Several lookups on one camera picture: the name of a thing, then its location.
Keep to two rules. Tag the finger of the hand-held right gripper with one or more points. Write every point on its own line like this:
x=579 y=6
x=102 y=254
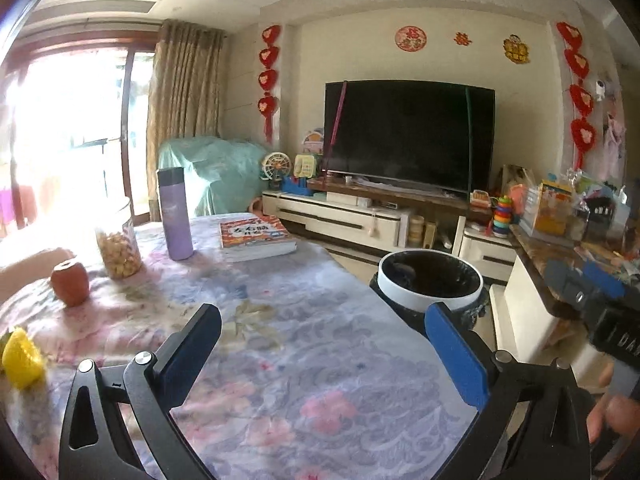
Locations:
x=567 y=285
x=602 y=280

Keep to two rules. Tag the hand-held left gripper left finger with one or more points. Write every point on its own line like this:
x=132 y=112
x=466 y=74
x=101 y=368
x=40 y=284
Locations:
x=192 y=360

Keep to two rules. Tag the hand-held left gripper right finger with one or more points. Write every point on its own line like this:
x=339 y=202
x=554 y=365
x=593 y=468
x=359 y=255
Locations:
x=457 y=355

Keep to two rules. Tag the white round trash bin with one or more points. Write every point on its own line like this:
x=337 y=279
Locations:
x=400 y=295

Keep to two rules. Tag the person's right hand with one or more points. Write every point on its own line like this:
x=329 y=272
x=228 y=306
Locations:
x=622 y=412

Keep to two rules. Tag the marble top side cabinet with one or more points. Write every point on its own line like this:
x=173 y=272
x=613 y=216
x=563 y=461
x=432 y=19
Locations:
x=535 y=280

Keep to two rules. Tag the yellow toy box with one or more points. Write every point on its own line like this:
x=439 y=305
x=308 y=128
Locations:
x=550 y=210

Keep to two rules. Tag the clear jar of snack balls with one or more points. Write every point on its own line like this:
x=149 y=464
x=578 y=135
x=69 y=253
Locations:
x=120 y=255

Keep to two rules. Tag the book with colourful cover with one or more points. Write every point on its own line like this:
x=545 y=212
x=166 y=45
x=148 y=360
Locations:
x=255 y=235

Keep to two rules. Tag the pink doll dress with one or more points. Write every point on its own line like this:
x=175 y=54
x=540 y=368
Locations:
x=614 y=140

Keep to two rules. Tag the red apple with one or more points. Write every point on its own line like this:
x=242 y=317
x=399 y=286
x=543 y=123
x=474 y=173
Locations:
x=70 y=282

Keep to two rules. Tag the purple thermos bottle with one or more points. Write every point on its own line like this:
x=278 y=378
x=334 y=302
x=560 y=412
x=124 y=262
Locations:
x=175 y=215

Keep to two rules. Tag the pink sofa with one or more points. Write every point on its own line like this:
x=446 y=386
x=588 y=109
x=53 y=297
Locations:
x=25 y=270

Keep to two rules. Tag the teal dust cover cloth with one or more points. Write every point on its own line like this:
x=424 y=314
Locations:
x=215 y=170

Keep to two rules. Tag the white television stand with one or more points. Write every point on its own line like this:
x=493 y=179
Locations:
x=325 y=215

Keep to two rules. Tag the blue toy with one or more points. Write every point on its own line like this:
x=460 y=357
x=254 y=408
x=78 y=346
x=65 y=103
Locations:
x=295 y=185

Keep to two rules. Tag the toy ferris wheel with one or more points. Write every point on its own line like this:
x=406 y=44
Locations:
x=276 y=166

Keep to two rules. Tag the black flat television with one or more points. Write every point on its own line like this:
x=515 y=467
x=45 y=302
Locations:
x=405 y=135

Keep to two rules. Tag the yellow green toy phone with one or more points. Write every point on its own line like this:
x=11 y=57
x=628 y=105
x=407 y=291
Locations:
x=305 y=166

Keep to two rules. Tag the balcony sliding door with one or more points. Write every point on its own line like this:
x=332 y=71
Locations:
x=127 y=125

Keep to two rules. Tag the house shaped toy card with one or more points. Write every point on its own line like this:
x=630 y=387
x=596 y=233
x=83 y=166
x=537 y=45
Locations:
x=313 y=142

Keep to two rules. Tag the beige patterned curtain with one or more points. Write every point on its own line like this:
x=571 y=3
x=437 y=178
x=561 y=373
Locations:
x=185 y=110

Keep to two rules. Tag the pink stick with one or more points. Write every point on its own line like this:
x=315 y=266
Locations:
x=336 y=125

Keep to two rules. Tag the small red character decal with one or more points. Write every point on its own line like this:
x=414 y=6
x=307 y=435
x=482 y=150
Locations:
x=462 y=38

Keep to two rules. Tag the ceiling air vent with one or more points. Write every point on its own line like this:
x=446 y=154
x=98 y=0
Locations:
x=100 y=7

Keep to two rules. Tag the white security camera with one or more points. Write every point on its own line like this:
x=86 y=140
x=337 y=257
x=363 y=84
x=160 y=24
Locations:
x=601 y=87

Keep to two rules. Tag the yellow figure wall decal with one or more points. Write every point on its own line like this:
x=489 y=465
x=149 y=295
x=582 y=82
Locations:
x=516 y=49

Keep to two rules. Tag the round red wall decal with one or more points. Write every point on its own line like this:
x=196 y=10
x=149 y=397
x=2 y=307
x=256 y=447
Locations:
x=410 y=38

